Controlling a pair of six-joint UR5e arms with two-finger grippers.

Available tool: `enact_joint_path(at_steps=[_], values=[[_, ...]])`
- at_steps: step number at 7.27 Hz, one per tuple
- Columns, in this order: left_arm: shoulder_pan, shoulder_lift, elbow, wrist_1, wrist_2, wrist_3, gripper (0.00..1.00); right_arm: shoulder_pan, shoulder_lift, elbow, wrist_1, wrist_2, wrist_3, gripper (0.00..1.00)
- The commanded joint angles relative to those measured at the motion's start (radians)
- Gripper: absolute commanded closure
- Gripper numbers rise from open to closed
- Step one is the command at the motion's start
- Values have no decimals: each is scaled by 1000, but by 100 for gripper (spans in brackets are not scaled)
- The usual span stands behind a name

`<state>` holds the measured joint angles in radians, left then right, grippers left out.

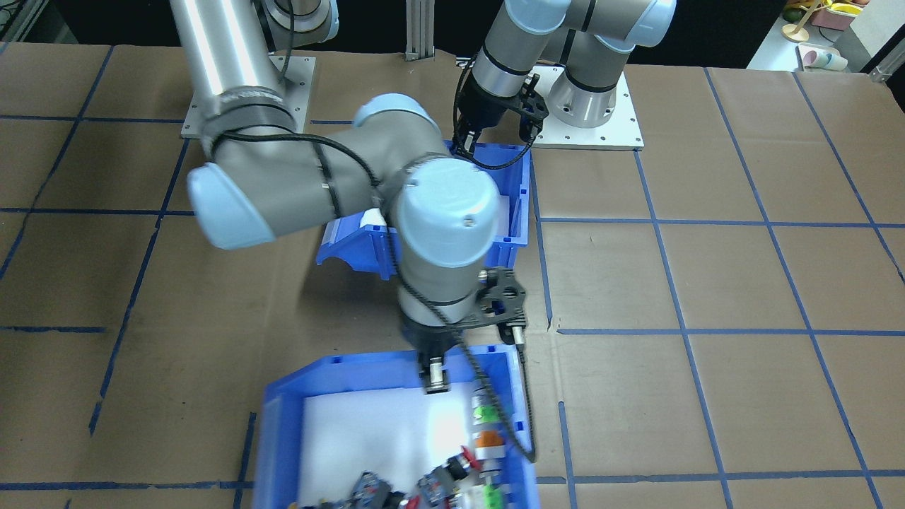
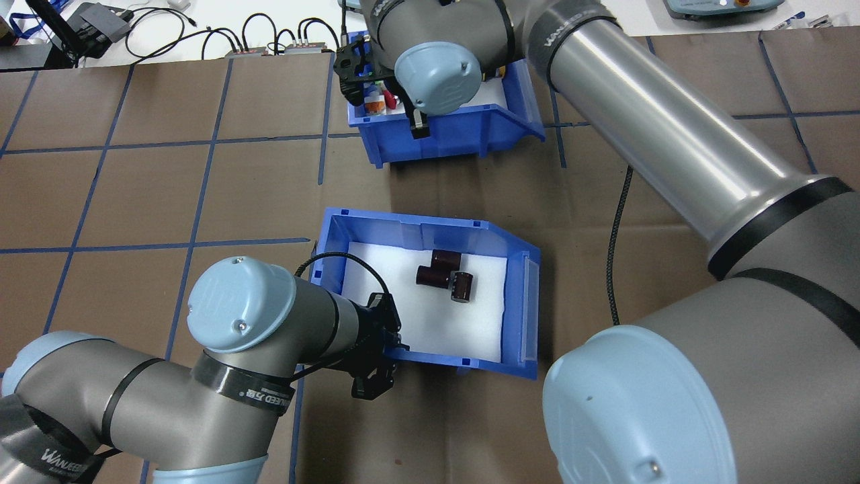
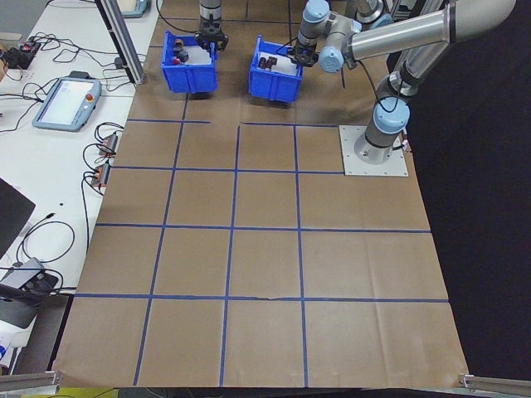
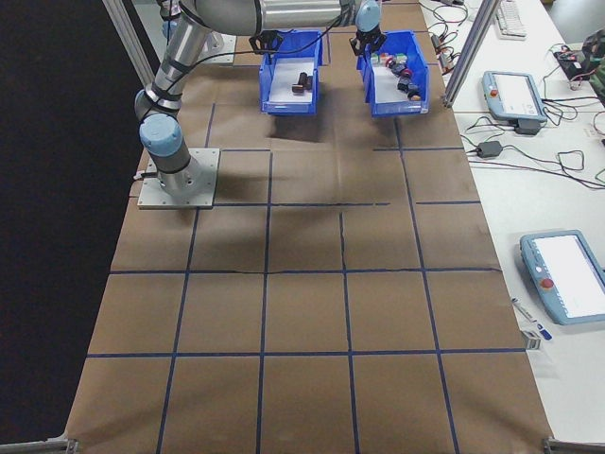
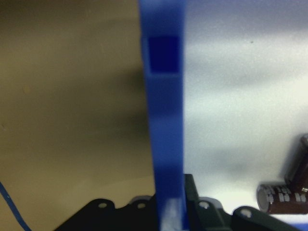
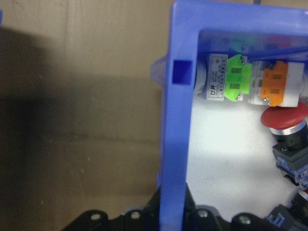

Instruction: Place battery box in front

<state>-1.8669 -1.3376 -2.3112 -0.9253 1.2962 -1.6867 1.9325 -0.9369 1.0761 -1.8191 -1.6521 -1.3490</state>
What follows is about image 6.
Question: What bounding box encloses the blue bin with switches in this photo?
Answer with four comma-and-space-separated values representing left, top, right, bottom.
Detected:
149, 0, 308, 231

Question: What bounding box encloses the red mushroom push button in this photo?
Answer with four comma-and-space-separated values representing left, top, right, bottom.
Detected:
260, 102, 308, 149

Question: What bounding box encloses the dark grey switch block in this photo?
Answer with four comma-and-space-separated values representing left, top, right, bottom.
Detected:
266, 191, 308, 231
271, 141, 308, 193

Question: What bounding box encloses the green and white switch block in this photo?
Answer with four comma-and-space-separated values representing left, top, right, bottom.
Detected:
195, 53, 253, 102

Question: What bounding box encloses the orange and white switch block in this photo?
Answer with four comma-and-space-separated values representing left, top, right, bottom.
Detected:
247, 60, 308, 108

